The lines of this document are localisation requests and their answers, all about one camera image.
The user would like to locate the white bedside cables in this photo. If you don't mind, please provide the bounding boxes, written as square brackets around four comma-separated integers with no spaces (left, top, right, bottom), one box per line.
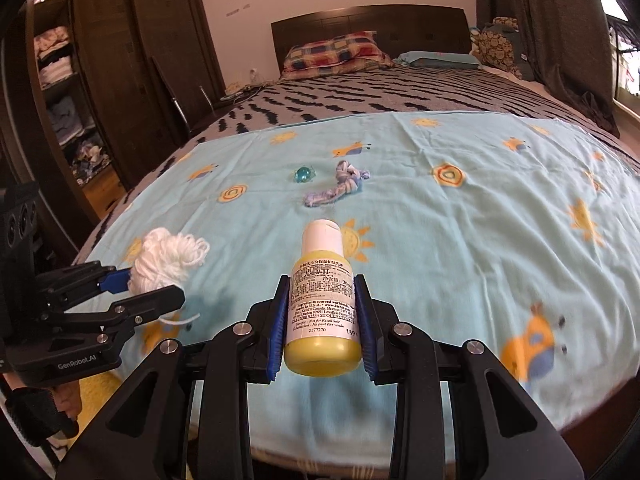
[222,79,268,103]

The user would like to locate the patterned cushion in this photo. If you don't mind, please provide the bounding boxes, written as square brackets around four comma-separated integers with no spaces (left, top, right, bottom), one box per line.
[470,16,536,81]

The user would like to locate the light blue printed blanket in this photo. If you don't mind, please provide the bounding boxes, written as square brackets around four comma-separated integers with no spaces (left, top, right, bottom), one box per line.
[72,110,640,466]

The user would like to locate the yellow bottle with white cap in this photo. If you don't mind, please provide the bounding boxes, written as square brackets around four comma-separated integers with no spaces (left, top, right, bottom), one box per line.
[283,219,363,378]

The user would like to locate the light blue folded clothes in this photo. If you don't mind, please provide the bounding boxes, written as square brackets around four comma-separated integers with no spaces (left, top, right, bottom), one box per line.
[47,95,84,138]

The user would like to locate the blue white knotted rope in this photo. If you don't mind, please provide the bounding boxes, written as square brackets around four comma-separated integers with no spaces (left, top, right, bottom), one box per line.
[301,160,375,209]

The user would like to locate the white yarn ball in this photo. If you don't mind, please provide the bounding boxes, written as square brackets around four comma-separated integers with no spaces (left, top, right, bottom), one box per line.
[129,227,211,326]

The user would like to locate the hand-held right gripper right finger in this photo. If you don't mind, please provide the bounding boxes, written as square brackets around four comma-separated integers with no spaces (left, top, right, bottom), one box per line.
[354,275,586,480]

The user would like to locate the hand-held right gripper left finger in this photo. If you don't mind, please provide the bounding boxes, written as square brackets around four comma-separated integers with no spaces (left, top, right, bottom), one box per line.
[55,275,291,480]

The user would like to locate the window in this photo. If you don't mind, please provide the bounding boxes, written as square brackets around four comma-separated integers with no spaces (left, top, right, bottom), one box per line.
[592,0,640,111]

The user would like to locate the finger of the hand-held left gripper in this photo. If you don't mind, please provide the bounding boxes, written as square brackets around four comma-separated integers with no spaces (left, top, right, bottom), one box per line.
[49,285,187,344]
[37,261,136,312]

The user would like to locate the dark wooden headboard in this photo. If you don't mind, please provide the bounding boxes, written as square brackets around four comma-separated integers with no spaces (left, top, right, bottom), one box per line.
[271,4,473,78]

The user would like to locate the pale folded clothes stack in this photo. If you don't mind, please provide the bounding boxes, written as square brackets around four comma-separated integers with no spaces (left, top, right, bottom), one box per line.
[34,25,76,88]

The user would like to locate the dark printed folded clothes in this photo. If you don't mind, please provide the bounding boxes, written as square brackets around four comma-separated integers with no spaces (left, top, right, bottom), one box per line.
[67,132,112,183]

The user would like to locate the dark brown curtain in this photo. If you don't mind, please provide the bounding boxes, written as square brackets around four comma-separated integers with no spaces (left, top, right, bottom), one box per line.
[475,0,621,138]

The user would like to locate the teal pillow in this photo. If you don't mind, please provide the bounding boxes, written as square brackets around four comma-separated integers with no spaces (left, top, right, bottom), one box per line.
[392,50,482,71]

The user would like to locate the dark wooden wardrobe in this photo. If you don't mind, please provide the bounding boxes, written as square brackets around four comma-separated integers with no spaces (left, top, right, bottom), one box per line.
[0,0,226,266]

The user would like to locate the chrome tube chair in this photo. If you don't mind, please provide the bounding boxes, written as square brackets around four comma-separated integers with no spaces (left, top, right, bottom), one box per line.
[171,85,217,132]

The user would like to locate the person's left hand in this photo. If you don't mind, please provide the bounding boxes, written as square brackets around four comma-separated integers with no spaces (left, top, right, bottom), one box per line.
[50,379,83,423]

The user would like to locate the plaid pillow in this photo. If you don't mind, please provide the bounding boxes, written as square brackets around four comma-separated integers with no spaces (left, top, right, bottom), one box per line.
[281,31,394,80]

